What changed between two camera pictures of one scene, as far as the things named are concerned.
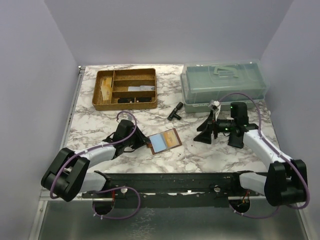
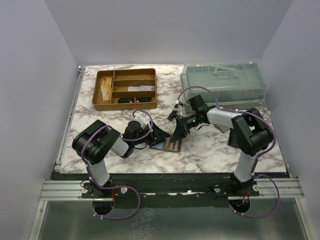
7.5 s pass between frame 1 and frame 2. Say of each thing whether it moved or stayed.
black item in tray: stayed
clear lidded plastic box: stayed
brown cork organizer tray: stayed
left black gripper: moved
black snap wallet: stayed
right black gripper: moved
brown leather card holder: moved
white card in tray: stayed
